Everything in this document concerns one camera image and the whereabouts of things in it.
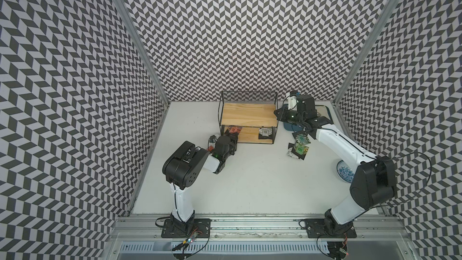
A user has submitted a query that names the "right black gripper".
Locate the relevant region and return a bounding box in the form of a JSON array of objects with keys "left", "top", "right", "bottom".
[{"left": 272, "top": 106, "right": 304, "bottom": 126}]

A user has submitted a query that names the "red label tea bag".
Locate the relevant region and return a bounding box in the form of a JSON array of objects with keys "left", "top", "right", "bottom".
[{"left": 226, "top": 126, "right": 243, "bottom": 134}]

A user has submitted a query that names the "green grape oolong tea bag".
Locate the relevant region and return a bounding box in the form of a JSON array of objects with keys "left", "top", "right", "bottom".
[{"left": 292, "top": 133, "right": 311, "bottom": 146}]

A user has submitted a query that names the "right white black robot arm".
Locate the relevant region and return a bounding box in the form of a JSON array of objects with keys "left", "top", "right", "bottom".
[{"left": 274, "top": 91, "right": 397, "bottom": 237}]

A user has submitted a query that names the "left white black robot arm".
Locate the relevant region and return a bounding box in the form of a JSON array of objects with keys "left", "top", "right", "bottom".
[{"left": 162, "top": 132, "right": 239, "bottom": 224}]

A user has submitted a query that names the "grey label tea bag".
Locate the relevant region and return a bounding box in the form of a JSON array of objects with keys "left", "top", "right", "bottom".
[{"left": 258, "top": 128, "right": 274, "bottom": 140}]

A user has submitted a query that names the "blue patterned bowl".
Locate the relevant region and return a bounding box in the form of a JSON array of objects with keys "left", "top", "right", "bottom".
[{"left": 336, "top": 161, "right": 354, "bottom": 184}]

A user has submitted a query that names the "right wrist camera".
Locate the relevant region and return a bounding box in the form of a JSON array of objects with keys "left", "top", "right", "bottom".
[{"left": 286, "top": 91, "right": 299, "bottom": 110}]

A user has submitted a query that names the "black wire wooden shelf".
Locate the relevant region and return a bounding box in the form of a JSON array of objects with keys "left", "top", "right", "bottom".
[{"left": 218, "top": 90, "right": 279, "bottom": 144}]

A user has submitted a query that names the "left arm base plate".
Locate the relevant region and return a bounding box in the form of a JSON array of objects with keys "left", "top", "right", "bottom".
[{"left": 161, "top": 218, "right": 211, "bottom": 239}]

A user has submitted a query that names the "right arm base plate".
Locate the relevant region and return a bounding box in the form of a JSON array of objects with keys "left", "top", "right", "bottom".
[{"left": 302, "top": 219, "right": 357, "bottom": 239}]

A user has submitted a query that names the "aluminium front rail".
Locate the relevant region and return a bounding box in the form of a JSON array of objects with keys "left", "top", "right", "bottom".
[{"left": 108, "top": 214, "right": 411, "bottom": 241}]

